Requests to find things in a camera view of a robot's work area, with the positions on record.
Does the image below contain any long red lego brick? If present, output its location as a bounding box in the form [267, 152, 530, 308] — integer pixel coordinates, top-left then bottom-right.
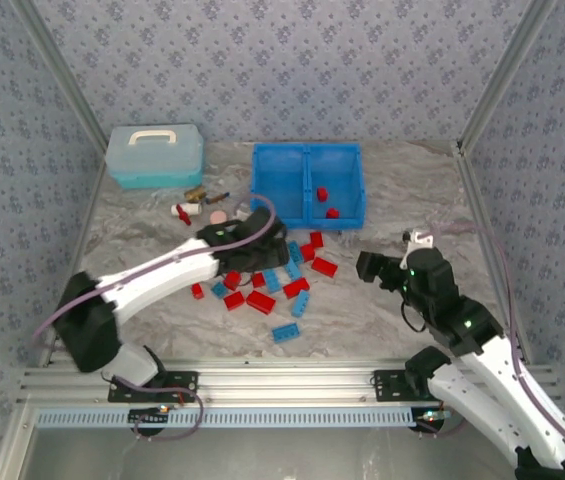
[245, 289, 277, 315]
[310, 256, 339, 279]
[282, 277, 311, 300]

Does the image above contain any brass ball valve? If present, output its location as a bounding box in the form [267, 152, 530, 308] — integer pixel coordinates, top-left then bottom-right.
[184, 185, 231, 205]

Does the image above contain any translucent teal storage box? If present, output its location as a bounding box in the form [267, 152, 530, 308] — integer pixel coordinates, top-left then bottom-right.
[105, 123, 207, 190]

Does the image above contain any small controller board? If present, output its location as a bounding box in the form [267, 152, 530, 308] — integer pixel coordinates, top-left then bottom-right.
[414, 407, 451, 434]
[128, 405, 171, 436]

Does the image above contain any metal lower panel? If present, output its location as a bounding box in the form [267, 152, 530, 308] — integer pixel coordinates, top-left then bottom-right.
[0, 405, 565, 480]

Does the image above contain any white valve with red handle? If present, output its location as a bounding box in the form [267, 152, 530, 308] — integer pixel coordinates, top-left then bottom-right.
[170, 202, 204, 226]

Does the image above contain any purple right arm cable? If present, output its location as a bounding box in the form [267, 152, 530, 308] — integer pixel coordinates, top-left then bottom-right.
[426, 221, 565, 476]

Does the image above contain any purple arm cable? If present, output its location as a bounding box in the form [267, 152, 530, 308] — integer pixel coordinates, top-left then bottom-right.
[33, 193, 278, 351]
[426, 221, 565, 476]

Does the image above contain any aluminium side rail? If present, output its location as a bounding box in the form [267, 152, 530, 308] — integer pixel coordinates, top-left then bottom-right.
[36, 142, 113, 366]
[454, 139, 533, 366]

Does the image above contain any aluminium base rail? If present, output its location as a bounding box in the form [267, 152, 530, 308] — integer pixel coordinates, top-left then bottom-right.
[16, 357, 558, 406]

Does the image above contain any white slotted cable duct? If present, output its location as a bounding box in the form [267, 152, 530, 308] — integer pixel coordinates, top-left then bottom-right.
[34, 405, 446, 429]

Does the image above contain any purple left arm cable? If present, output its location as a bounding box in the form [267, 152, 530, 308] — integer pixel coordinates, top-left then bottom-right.
[33, 193, 278, 351]

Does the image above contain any aluminium corner post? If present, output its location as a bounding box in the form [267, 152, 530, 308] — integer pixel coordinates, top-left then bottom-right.
[456, 0, 559, 149]
[9, 0, 111, 149]

